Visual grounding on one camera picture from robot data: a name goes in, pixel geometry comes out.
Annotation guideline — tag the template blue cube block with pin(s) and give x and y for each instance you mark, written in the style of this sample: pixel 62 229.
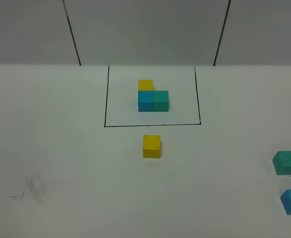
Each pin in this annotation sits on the template blue cube block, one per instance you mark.
pixel 145 101

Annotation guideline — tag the template yellow cube block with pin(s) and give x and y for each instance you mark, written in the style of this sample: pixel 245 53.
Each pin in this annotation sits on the template yellow cube block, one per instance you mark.
pixel 145 85

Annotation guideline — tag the template green cube block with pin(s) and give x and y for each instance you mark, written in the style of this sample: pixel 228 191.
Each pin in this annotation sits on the template green cube block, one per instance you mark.
pixel 160 101

